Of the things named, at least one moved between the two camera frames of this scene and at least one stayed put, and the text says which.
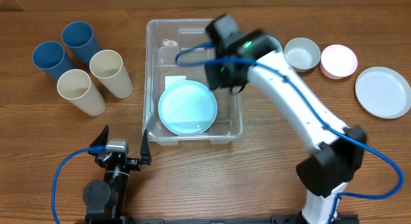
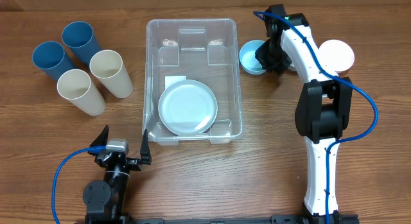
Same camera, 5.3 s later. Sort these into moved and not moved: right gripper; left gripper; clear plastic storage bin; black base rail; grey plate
Moved: right gripper; grey plate
Not moved: clear plastic storage bin; left gripper; black base rail
